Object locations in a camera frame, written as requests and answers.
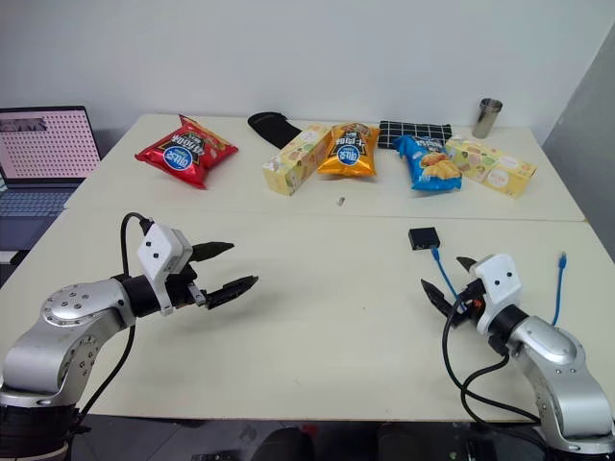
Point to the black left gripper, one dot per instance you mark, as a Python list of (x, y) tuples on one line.
[(185, 288)]

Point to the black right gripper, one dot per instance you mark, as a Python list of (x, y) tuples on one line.
[(471, 294)]

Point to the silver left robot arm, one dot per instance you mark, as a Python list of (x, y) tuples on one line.
[(72, 307)]

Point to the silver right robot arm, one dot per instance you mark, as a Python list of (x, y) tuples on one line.
[(552, 346)]

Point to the black network switch box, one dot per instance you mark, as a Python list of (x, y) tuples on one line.
[(423, 237)]

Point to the blue chip bag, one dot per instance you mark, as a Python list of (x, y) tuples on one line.
[(430, 165)]

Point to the yellow printed carton box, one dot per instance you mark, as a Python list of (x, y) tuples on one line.
[(495, 168), (288, 168)]

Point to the red chip bag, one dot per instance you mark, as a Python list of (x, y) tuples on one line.
[(187, 153)]

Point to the black oven mitt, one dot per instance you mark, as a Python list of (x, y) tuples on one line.
[(271, 127)]

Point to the black white grid cloth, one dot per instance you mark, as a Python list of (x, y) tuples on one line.
[(413, 129)]

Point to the steel cup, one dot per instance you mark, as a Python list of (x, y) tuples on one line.
[(486, 120)]

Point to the orange chip bag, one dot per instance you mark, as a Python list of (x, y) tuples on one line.
[(348, 151)]

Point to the open laptop computer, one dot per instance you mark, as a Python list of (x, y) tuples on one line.
[(43, 144)]

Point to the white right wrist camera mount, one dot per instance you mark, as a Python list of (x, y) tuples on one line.
[(499, 283)]

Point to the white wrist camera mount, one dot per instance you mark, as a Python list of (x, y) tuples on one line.
[(499, 283), (156, 249)]

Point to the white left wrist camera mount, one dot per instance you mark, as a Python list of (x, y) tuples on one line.
[(156, 249)]

